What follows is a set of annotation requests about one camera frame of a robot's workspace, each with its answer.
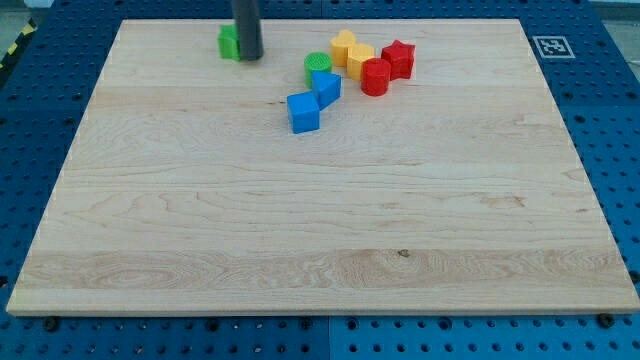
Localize green star block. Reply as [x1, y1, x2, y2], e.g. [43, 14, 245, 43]
[217, 24, 241, 61]

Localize red star block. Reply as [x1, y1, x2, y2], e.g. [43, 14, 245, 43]
[381, 40, 416, 80]

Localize blue cube block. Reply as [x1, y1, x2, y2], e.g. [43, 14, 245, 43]
[286, 92, 320, 134]

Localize blue triangle block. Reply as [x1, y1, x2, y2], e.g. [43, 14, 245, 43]
[311, 71, 342, 110]

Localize green cylinder block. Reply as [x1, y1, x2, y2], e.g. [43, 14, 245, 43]
[303, 52, 333, 88]

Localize red cylinder block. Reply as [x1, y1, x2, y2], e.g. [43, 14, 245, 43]
[361, 58, 391, 96]

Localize yellow hexagon block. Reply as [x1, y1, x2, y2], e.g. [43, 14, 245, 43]
[346, 43, 375, 81]

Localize yellow heart block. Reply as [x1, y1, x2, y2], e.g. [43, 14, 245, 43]
[329, 29, 356, 67]

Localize wooden board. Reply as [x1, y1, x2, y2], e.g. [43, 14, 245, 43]
[7, 19, 639, 317]

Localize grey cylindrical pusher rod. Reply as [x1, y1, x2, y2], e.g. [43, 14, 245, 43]
[231, 0, 264, 61]

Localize white fiducial marker tag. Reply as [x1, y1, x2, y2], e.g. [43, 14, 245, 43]
[533, 35, 575, 59]

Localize black bolt left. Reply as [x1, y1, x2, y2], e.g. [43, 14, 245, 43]
[42, 316, 60, 333]

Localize black bolt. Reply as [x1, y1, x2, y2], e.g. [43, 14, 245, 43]
[596, 313, 616, 329]
[42, 316, 60, 333]

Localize black bolt right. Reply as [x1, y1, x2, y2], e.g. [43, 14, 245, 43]
[596, 313, 616, 329]

